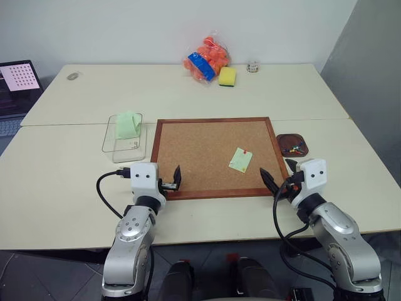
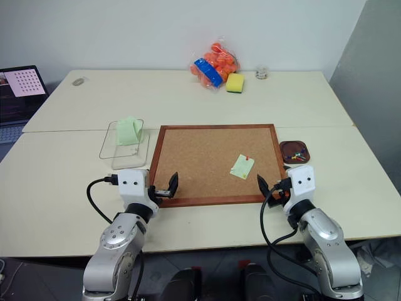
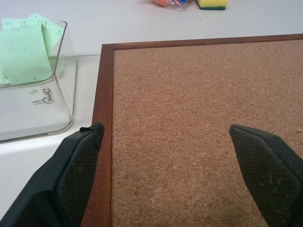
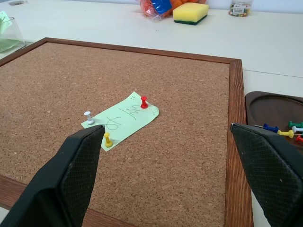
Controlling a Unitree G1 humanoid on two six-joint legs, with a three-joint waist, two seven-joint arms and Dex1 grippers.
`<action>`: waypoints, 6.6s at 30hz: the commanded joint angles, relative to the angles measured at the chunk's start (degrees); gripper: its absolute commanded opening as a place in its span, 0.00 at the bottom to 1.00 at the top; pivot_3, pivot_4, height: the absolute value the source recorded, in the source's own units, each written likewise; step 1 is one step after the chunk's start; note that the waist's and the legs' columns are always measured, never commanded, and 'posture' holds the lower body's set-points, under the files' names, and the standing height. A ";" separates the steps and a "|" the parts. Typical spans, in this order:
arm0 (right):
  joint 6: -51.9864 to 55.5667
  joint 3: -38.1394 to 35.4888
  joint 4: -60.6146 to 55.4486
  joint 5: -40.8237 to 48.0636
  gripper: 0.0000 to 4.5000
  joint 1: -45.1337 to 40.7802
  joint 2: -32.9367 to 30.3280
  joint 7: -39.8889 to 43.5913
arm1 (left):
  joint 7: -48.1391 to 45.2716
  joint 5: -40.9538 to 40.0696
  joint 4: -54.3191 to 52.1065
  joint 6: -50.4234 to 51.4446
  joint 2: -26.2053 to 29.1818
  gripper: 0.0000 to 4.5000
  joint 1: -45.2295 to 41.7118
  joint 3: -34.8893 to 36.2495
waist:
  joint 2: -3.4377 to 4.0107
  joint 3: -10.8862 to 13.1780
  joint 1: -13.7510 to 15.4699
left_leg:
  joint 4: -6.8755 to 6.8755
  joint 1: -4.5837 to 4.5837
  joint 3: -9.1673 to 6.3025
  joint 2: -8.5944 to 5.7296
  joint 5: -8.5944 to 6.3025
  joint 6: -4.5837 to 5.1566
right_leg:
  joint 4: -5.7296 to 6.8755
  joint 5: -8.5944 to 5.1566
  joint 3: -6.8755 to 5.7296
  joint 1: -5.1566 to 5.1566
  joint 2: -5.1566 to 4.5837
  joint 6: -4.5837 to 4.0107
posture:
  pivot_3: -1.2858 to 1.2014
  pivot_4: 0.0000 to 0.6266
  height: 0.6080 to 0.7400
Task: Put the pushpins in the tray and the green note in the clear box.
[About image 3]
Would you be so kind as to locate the silver screw eye hook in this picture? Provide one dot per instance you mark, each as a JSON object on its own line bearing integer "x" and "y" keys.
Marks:
{"x": 43, "y": 100}
{"x": 47, "y": 90}

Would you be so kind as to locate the light green paper note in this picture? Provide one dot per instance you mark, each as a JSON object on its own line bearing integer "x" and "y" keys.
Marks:
{"x": 50, "y": 35}
{"x": 11, "y": 23}
{"x": 23, "y": 54}

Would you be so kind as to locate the cork board with wooden frame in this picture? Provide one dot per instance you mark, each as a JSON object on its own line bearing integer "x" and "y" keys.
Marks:
{"x": 189, "y": 132}

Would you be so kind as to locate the clear plastic tray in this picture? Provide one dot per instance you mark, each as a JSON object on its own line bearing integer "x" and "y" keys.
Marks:
{"x": 40, "y": 99}

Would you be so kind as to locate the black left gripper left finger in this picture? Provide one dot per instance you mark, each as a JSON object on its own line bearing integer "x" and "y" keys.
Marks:
{"x": 59, "y": 184}

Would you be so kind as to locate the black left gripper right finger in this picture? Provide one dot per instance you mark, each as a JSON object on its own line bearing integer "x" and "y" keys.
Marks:
{"x": 267, "y": 175}

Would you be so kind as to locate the yellow and green sponge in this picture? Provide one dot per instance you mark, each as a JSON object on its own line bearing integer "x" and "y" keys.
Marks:
{"x": 213, "y": 3}

